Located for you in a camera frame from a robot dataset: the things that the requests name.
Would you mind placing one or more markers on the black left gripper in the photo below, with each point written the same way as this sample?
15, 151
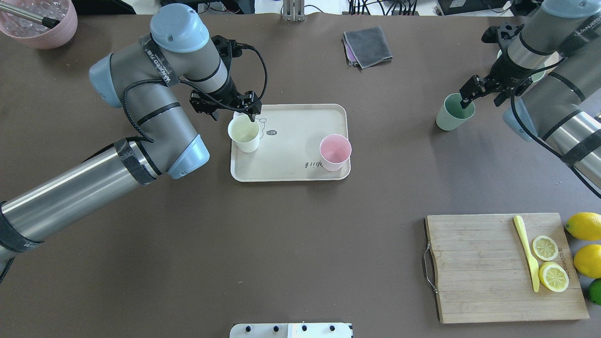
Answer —
228, 93

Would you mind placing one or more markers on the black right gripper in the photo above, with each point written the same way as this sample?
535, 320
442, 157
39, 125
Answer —
502, 76

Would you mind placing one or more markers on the cream white cup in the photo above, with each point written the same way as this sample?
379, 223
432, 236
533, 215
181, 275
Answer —
244, 133

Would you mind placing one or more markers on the green cup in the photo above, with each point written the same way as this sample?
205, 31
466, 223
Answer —
452, 114

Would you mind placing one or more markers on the pink cup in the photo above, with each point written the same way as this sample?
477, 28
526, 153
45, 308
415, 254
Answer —
334, 150

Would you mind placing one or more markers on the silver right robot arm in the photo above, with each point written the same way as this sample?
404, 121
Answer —
549, 66

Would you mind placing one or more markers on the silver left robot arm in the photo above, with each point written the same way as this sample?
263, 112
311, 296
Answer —
80, 130

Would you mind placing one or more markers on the cream rabbit tray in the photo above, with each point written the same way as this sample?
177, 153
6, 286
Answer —
290, 135

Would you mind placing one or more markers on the green bowl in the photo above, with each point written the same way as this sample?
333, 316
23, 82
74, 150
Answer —
536, 76

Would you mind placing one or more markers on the grey folded cloth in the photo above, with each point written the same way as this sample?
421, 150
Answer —
369, 46

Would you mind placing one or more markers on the yellow plastic knife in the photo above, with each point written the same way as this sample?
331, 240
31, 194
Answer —
532, 263

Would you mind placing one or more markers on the purple cloth underneath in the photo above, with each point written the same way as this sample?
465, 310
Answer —
351, 60

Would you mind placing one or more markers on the upper lemon slice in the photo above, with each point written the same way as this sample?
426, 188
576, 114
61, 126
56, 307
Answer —
545, 248

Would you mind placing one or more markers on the lemon slice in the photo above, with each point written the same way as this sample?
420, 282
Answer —
553, 276
545, 248

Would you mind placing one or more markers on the whole lemon near board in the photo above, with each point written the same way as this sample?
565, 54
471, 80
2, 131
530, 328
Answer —
585, 226

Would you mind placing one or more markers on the wooden cutting board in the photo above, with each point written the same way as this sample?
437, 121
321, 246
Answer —
480, 273

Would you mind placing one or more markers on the lower lemon slice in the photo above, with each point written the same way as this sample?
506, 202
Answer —
553, 276

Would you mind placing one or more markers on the pink bowl with ice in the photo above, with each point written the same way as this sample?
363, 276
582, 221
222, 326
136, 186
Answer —
37, 36

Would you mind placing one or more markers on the green lime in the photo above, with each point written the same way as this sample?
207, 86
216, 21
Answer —
594, 291

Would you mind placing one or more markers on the aluminium camera post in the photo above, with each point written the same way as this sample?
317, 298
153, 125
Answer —
293, 10

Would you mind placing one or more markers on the metal tongs handle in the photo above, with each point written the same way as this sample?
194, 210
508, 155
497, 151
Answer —
26, 15

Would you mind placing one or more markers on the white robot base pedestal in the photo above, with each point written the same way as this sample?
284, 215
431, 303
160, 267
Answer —
292, 330

